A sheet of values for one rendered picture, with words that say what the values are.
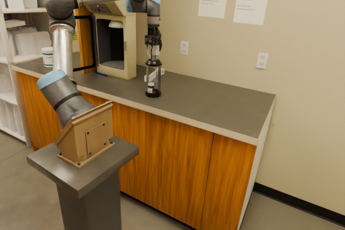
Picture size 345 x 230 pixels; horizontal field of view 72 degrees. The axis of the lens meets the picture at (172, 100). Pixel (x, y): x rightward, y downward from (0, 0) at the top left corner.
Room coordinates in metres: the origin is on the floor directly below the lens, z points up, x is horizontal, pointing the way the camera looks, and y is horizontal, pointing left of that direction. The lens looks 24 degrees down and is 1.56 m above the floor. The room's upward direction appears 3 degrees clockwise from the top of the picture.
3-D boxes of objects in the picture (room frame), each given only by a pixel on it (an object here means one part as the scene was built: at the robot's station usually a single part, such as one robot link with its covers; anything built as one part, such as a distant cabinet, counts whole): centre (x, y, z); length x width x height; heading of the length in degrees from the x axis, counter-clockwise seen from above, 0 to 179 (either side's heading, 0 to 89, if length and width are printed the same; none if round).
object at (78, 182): (0.82, 0.35, 0.92); 0.32 x 0.32 x 0.04; 59
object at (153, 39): (1.45, 0.14, 1.34); 0.09 x 0.08 x 0.12; 168
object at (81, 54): (1.75, 0.73, 1.19); 0.30 x 0.01 x 0.40; 143
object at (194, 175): (1.79, 0.31, 0.45); 2.05 x 0.67 x 0.90; 62
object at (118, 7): (1.77, 0.52, 1.46); 0.32 x 0.12 x 0.10; 62
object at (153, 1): (1.45, 0.14, 1.50); 0.09 x 0.08 x 0.11; 110
